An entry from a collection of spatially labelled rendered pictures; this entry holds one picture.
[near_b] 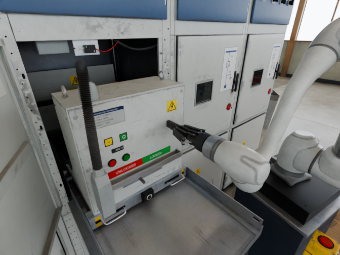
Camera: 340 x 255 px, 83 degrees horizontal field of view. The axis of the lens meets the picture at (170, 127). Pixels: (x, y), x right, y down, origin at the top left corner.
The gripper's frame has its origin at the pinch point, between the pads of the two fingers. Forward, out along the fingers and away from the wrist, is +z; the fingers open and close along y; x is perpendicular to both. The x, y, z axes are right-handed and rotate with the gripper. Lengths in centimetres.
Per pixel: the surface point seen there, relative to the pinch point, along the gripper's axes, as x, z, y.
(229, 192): -123, 21, 103
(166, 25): 39, 27, 19
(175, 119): 0.3, 3.9, 5.2
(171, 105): 7.5, 3.9, 2.3
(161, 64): 21.1, 27.5, 15.3
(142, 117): 6.2, 3.9, -12.7
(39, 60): 19, 105, -30
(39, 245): -34, 8, -58
